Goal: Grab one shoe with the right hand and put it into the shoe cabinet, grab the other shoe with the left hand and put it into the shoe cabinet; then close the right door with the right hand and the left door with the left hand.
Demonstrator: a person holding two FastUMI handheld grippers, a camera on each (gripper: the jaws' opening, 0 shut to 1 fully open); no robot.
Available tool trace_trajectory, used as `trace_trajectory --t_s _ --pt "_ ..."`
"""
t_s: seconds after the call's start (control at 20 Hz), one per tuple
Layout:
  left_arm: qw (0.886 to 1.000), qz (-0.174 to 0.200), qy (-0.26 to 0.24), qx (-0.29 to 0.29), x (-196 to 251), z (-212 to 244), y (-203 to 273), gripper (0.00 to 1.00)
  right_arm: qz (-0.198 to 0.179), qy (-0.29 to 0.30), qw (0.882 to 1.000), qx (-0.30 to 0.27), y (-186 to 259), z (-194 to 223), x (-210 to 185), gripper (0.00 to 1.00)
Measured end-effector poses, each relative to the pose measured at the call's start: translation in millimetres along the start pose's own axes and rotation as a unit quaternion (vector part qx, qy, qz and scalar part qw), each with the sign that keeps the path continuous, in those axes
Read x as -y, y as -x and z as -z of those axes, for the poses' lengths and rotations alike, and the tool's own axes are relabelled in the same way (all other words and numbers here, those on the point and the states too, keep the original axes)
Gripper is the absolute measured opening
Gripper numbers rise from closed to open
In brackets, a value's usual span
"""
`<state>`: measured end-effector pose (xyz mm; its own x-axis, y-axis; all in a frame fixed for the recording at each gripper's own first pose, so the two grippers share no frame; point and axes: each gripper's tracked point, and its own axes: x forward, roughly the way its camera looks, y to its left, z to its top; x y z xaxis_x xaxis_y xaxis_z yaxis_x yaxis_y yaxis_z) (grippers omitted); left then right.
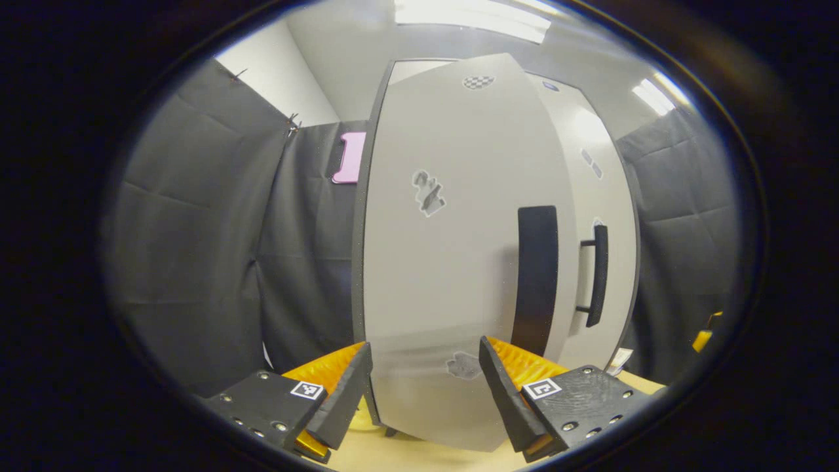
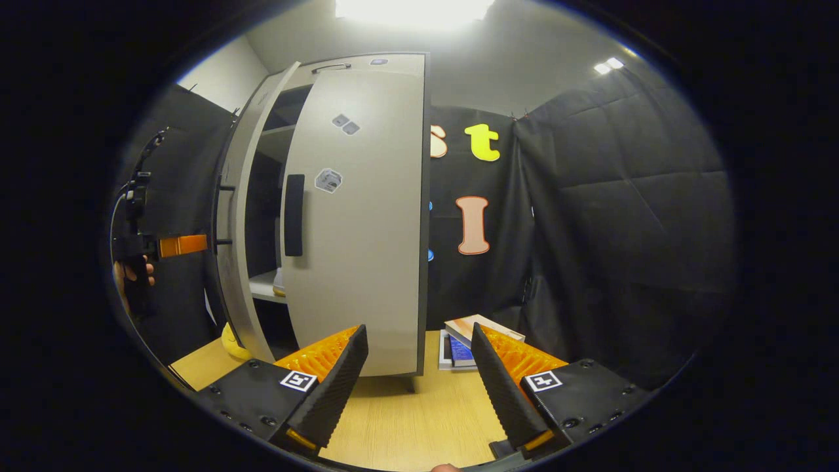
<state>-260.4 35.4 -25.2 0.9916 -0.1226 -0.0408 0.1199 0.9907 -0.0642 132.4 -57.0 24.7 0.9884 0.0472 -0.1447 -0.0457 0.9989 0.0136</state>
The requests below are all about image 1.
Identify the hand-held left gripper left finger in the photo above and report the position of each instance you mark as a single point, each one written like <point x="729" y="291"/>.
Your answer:
<point x="344" y="400"/>

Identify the large ceiling light panel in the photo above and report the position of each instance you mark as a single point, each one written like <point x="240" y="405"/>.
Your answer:
<point x="472" y="19"/>

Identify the grey cabinet door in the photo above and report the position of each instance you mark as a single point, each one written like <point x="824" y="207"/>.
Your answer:
<point x="590" y="170"/>
<point x="459" y="275"/>

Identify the black backdrop cloth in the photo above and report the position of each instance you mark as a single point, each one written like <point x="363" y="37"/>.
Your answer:
<point x="196" y="229"/>
<point x="682" y="229"/>

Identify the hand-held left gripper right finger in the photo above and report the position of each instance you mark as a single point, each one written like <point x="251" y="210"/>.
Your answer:
<point x="505" y="400"/>

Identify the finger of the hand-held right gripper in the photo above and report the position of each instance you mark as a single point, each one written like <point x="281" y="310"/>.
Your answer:
<point x="703" y="339"/>

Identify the small ceiling light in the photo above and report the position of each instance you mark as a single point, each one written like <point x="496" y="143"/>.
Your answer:
<point x="659" y="95"/>

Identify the grey shoe cabinet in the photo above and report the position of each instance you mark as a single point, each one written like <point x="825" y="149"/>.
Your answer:
<point x="358" y="262"/>

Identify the white flat box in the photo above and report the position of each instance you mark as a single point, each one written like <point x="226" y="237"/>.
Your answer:
<point x="619" y="360"/>

